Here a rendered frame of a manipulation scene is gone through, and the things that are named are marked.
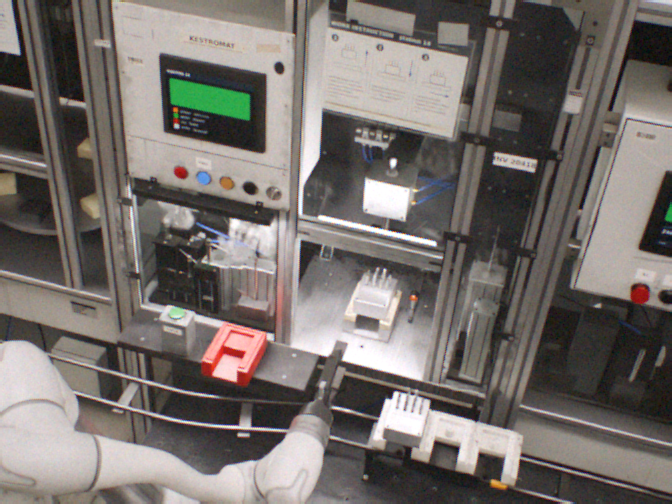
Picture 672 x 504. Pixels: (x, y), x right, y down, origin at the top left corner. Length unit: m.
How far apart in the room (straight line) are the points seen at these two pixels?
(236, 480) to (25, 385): 0.53
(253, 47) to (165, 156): 0.40
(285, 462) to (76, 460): 0.47
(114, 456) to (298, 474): 0.41
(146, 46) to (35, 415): 0.87
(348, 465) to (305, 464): 0.63
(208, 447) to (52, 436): 0.98
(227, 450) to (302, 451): 0.65
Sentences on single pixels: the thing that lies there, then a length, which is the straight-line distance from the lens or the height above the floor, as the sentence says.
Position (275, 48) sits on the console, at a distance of 1.91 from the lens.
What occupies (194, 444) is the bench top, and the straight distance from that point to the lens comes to 2.51.
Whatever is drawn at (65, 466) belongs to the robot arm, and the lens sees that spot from 1.57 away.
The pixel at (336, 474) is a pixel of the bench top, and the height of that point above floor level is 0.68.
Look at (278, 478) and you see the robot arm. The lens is 1.83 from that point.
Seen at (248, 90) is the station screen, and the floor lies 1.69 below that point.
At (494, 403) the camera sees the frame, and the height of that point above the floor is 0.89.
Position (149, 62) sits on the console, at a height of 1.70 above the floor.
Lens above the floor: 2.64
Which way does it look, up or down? 39 degrees down
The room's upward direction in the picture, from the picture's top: 5 degrees clockwise
